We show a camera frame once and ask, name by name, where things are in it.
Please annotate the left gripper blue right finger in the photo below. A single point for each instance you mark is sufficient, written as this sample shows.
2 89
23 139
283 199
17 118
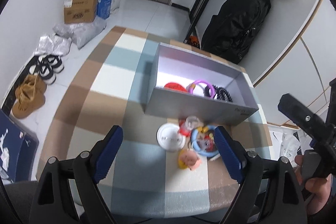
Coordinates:
232 153

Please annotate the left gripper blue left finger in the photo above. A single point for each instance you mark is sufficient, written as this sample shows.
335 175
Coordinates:
104 152

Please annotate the light blue ring toy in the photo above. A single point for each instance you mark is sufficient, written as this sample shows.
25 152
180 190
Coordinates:
202 142

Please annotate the yellow pink doll charm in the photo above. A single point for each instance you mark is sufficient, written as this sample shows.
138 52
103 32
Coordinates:
188 159

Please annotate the silver pin back badge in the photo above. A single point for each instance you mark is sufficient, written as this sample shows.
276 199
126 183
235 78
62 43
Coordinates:
169 138

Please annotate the purple ring toy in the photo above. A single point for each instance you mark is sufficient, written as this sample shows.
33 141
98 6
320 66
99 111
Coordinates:
208 88

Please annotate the red China flag badge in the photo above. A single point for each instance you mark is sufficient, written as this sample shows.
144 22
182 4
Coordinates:
175 86

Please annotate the person's right hand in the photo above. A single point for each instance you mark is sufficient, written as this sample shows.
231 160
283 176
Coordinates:
319 187

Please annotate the plaid checkered tablecloth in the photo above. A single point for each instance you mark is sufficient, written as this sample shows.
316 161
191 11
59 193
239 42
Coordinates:
111 89

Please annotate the grey open cardboard box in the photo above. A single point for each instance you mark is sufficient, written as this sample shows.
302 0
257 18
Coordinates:
184 83

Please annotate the blue Jordan shoe box lid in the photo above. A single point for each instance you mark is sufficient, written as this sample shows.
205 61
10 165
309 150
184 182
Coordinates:
18 150

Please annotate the brown suede boots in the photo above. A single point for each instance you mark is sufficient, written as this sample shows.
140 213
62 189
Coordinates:
30 96

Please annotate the black white sneakers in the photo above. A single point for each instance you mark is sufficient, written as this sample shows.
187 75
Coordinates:
47 67

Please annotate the silver foil bag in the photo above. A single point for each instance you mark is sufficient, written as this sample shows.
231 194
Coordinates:
53 45

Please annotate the grey plastic mailer bag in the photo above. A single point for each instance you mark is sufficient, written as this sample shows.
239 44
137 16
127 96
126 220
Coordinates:
80 33

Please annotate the brown cardboard box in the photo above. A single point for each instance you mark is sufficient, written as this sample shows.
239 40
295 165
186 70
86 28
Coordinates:
79 11

